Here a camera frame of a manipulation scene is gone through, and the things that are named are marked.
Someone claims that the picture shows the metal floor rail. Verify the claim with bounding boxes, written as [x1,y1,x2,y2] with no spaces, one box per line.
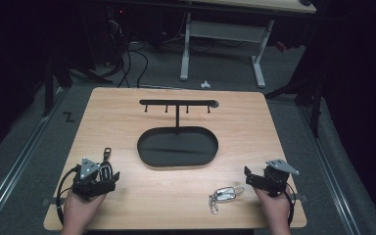
[298,103,362,235]
[0,86,67,231]

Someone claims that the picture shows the black metal stand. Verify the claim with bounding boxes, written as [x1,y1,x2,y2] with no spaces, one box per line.
[41,48,114,118]
[263,63,328,138]

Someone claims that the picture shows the person's left hand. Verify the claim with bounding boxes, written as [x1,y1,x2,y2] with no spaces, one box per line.
[62,190,108,230]

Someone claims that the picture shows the black key rack with tray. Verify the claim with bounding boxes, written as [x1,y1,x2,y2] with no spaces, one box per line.
[136,99,220,168]

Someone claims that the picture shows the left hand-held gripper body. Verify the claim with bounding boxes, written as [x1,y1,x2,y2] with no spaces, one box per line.
[71,158,108,201]

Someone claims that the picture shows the black car key with strap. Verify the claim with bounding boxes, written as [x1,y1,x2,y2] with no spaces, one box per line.
[98,147,114,182]

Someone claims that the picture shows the hand-held gripper black cable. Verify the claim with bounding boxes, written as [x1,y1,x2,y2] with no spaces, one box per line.
[284,184,298,228]
[55,164,81,227]

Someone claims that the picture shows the dark computer tower with cables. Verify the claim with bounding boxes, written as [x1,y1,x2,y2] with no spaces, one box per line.
[106,5,129,68]

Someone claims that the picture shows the silver keychain with carabiner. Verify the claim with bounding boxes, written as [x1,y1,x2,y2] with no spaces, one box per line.
[208,185,245,215]

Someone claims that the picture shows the left hand-held gripper black cable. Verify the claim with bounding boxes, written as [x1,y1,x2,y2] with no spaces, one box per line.
[55,164,81,227]

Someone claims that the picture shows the black cables on floor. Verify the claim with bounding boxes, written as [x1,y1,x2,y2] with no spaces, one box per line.
[117,40,150,89]

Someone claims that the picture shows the right hand-held gripper black cable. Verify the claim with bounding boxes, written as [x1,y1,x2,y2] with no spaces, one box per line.
[284,184,298,228]

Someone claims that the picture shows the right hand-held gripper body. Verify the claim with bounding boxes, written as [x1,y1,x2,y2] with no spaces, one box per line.
[262,159,301,198]

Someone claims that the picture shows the white desk with metal legs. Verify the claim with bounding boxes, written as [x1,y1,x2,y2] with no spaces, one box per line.
[179,0,317,89]

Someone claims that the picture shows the person's right hand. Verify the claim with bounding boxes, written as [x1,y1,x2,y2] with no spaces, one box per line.
[254,186,292,230]

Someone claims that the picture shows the small red object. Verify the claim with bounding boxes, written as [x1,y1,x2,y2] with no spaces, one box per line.
[274,40,289,53]

